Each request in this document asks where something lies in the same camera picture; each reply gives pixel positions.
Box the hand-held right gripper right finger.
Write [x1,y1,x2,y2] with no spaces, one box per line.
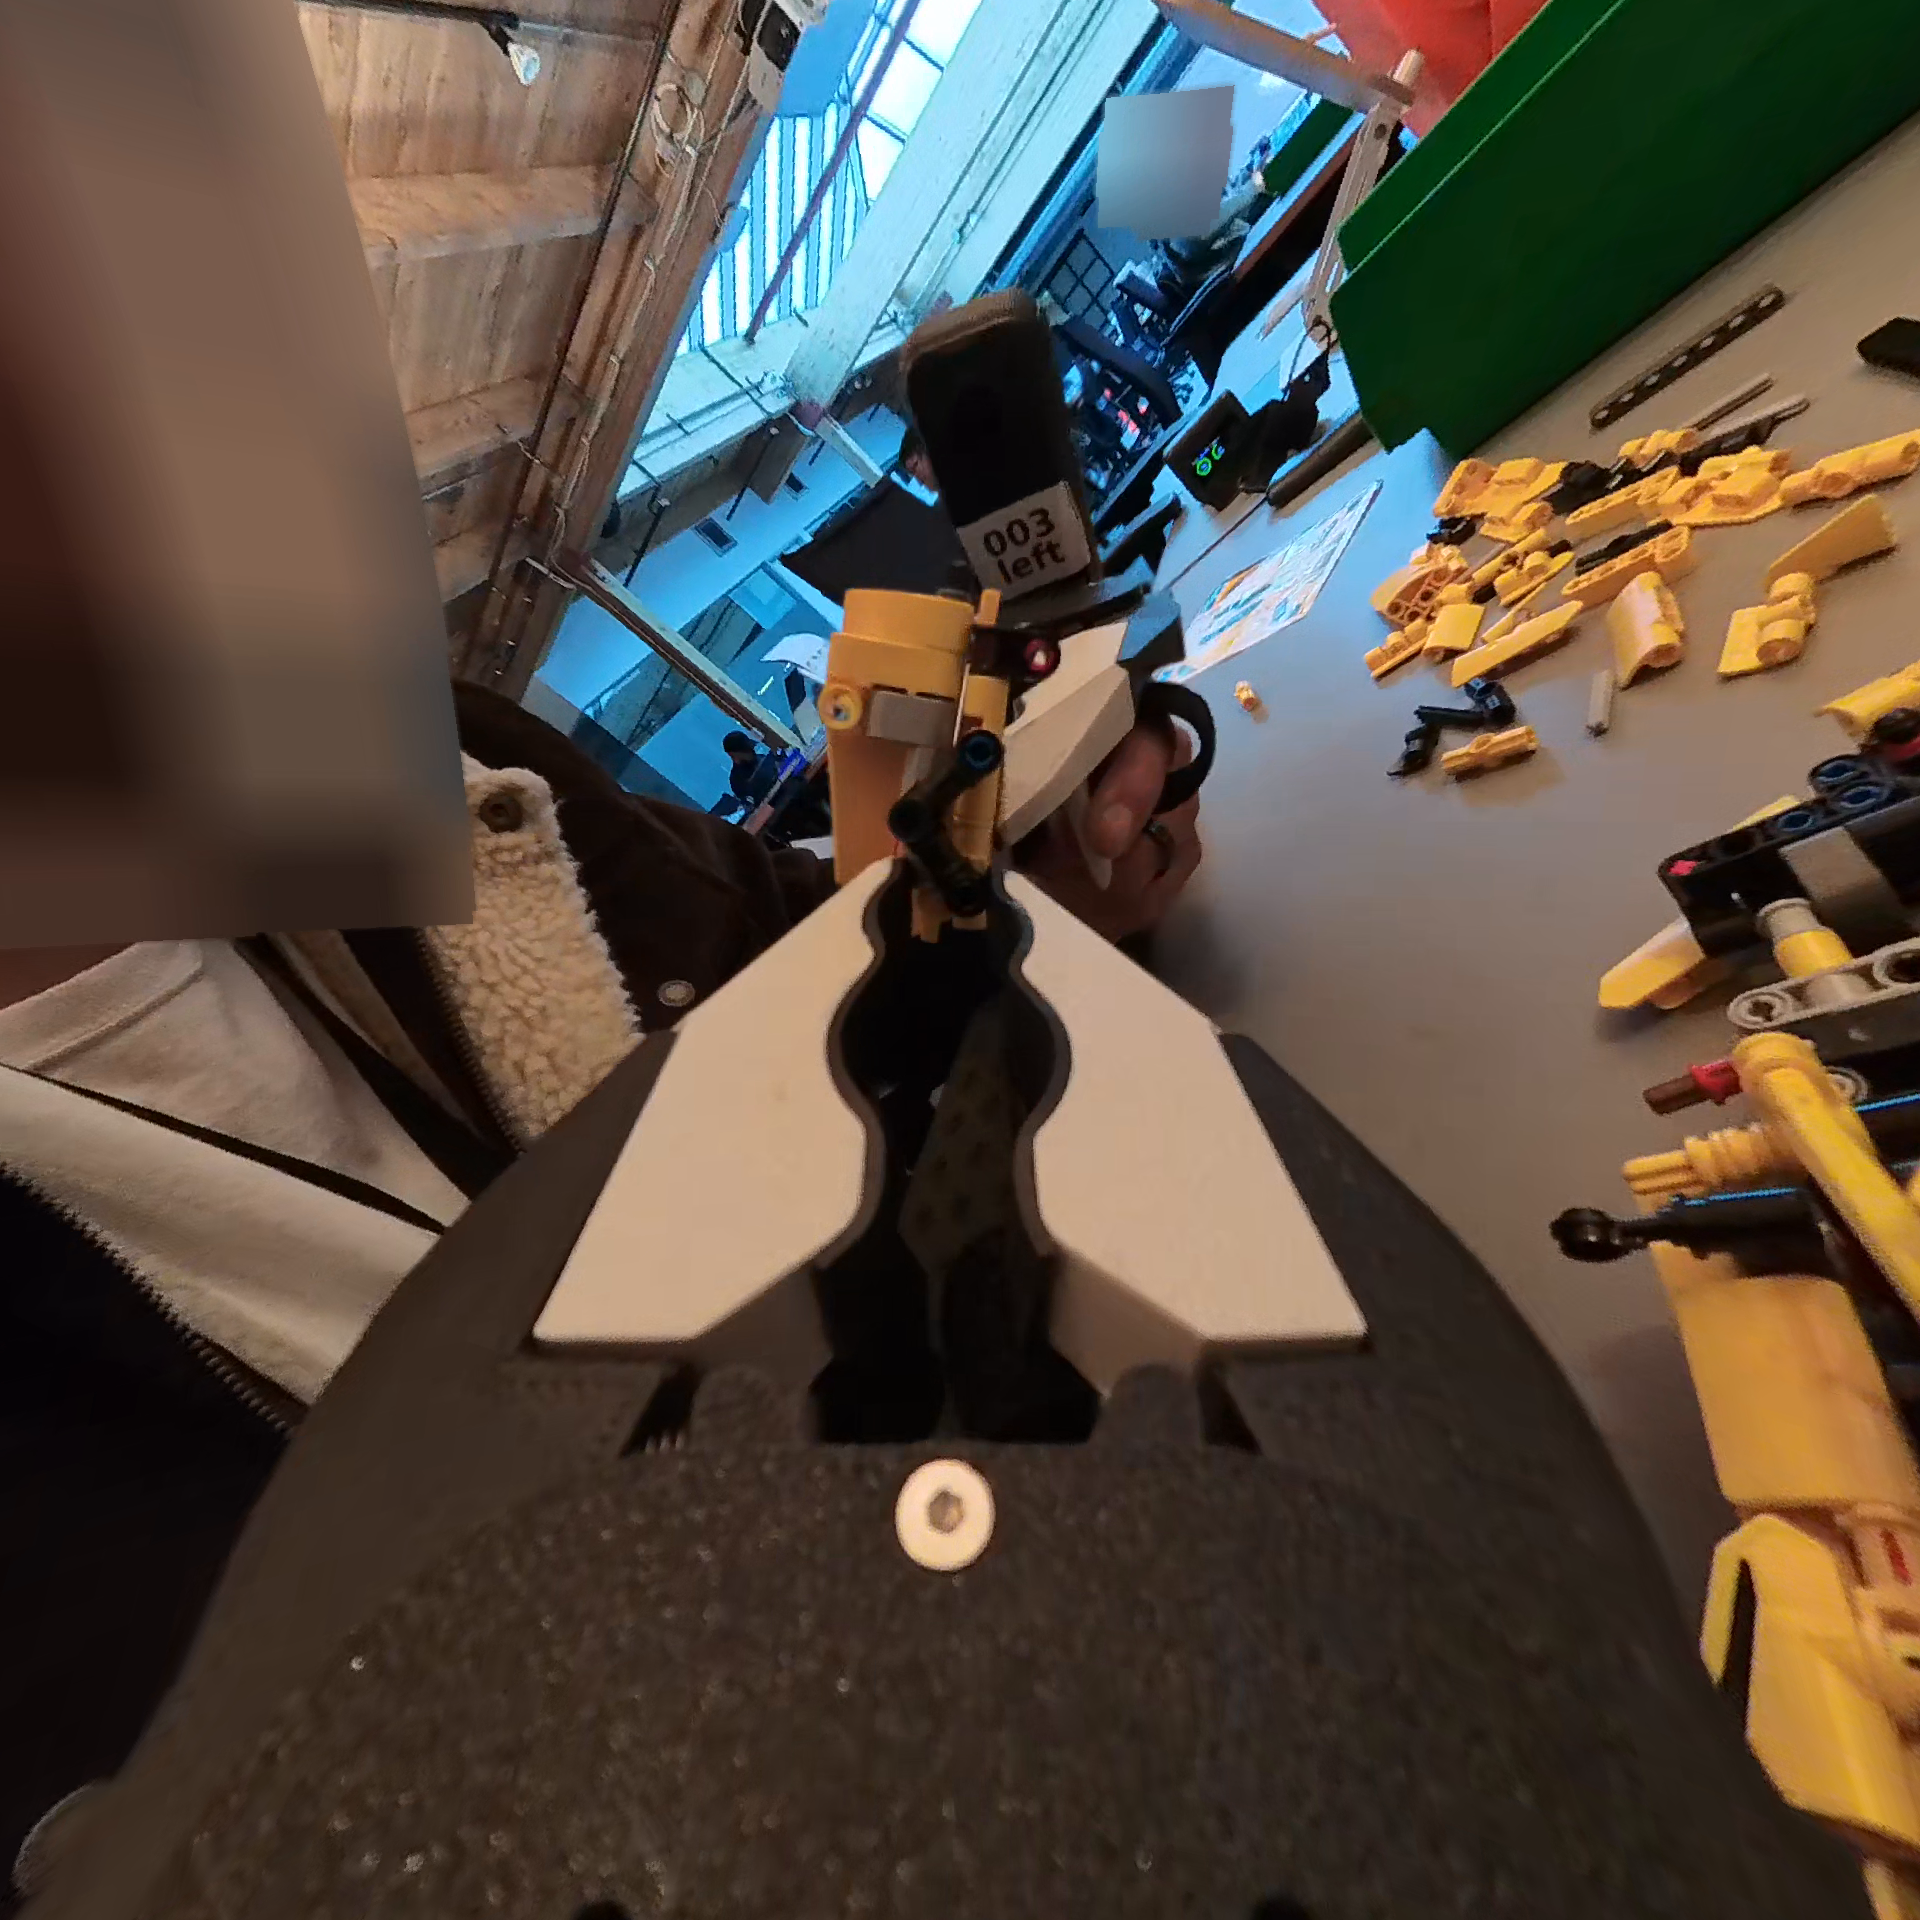
[992,870,1368,1393]

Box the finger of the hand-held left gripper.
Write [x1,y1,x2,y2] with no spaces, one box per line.
[997,622,1152,845]

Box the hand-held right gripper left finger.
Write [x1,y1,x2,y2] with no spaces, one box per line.
[532,866,909,1369]

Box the yellow brick subassembly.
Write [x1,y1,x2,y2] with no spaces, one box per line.
[816,586,1038,938]

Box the yellow brick car model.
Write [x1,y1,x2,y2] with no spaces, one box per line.
[1551,681,1920,1920]

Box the person's left hand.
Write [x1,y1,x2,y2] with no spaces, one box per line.
[1036,704,1209,941]

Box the colourful printed leaflet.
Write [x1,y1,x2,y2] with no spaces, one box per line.
[1160,479,1384,681]

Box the black device green display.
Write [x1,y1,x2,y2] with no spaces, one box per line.
[1169,392,1255,510]

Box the pile of yellow brick pieces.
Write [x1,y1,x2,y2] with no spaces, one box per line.
[1361,426,1920,781]

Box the green plastic bin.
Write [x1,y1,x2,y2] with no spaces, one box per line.
[1327,0,1920,459]

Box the long black brick beam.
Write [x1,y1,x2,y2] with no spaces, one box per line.
[1591,280,1787,432]

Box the wooden frame stand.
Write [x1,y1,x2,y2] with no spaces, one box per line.
[1155,0,1419,344]

